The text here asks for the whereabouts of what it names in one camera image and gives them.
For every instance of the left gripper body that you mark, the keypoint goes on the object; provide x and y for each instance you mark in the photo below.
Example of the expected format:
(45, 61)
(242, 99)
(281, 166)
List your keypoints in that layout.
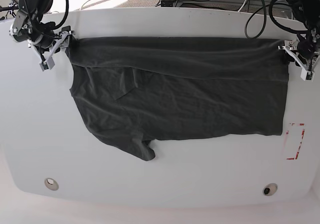
(305, 52)

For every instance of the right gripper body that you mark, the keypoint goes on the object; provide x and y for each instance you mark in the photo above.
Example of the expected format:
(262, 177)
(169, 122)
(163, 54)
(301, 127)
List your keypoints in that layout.
(44, 48)

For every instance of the dark grey T-shirt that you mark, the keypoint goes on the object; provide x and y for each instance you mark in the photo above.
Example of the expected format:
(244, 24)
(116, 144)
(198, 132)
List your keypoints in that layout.
(130, 91)

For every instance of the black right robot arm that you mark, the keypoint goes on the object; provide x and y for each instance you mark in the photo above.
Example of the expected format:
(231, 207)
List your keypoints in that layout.
(28, 23)

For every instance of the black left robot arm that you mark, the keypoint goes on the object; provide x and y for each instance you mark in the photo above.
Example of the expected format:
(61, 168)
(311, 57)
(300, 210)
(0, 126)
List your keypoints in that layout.
(305, 11)

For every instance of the red tape rectangle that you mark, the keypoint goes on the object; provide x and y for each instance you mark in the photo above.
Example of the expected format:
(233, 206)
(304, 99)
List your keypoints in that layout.
(293, 140)

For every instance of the left table grommet hole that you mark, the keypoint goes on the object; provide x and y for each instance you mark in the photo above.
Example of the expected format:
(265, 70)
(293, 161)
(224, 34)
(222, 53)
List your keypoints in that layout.
(51, 184)

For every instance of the table grommet hole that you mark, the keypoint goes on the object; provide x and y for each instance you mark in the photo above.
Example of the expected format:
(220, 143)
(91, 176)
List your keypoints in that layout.
(51, 184)
(270, 189)

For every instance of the right table grommet hole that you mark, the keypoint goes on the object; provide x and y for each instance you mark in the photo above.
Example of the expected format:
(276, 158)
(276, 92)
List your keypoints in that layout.
(270, 189)

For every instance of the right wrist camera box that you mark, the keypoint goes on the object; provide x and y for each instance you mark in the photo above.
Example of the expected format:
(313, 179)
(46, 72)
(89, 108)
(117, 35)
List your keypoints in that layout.
(47, 65)

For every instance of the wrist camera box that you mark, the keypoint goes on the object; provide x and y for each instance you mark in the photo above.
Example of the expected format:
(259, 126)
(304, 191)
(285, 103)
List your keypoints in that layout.
(307, 75)
(47, 65)

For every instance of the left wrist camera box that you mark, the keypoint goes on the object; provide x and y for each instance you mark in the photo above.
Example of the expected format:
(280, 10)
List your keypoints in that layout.
(307, 75)

